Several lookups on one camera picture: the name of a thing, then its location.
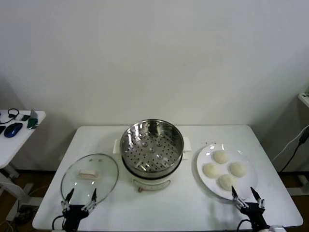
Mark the white steamed baozi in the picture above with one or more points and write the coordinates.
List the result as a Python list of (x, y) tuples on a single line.
[(211, 169), (221, 157), (227, 182), (238, 168)]

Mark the white side table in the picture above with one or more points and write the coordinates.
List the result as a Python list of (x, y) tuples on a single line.
[(14, 149)]

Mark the white round plate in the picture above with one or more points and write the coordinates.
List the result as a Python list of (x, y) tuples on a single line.
[(248, 183)]

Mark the white desk foot bar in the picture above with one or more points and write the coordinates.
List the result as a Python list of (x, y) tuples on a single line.
[(300, 184)]

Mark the white electric cooker base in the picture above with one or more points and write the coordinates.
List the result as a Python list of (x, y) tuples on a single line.
[(149, 183)]

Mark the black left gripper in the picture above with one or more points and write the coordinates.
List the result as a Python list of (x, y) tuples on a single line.
[(72, 217)]

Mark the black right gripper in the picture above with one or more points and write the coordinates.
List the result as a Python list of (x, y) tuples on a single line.
[(256, 215)]

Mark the black headset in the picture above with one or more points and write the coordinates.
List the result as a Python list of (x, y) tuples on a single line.
[(10, 111)]

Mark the green and grey tool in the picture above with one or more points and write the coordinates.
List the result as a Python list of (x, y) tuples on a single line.
[(32, 123)]

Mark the small black device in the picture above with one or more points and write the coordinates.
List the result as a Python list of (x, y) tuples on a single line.
[(2, 129)]

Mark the round glass pot lid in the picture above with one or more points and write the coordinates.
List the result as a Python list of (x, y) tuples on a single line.
[(106, 169)]

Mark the stainless steel steamer basket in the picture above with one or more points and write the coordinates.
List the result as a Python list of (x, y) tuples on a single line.
[(152, 149)]

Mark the white shelf edge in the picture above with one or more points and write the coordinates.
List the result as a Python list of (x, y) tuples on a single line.
[(304, 97)]

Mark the blue computer mouse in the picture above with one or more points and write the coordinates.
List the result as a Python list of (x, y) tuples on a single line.
[(13, 129)]

